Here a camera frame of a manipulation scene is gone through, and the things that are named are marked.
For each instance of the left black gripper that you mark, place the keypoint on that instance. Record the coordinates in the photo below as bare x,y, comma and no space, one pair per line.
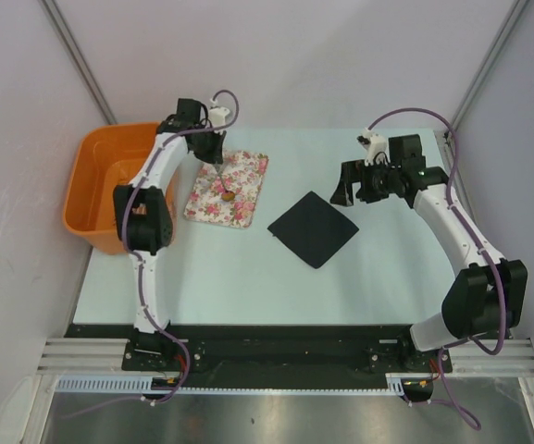
217,154

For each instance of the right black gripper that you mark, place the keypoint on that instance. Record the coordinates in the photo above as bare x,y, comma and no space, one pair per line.
351,172

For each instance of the iridescent gold spoon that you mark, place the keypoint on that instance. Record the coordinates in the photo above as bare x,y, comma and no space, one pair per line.
226,195

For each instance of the black paper napkin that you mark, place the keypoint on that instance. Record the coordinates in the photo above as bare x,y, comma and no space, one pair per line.
313,230

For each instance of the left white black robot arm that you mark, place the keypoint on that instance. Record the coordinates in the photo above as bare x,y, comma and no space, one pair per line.
145,225

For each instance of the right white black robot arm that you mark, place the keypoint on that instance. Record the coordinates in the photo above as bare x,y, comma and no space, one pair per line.
488,290

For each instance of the floral patterned tray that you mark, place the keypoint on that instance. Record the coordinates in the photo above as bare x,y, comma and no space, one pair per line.
244,173

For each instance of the orange plastic basket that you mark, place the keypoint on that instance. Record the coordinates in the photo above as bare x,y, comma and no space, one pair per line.
107,157

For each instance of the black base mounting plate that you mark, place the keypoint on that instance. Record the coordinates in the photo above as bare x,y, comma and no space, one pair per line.
292,358

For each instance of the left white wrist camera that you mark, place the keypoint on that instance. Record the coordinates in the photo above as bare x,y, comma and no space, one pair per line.
218,115

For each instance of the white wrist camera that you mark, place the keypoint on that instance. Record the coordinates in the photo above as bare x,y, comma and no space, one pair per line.
218,115
375,145

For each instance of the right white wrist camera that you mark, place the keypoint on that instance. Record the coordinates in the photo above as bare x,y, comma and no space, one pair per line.
375,145

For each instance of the aluminium front rail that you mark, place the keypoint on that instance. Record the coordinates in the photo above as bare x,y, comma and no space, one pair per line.
82,357

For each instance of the white slotted cable duct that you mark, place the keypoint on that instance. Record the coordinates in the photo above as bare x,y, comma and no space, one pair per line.
104,384

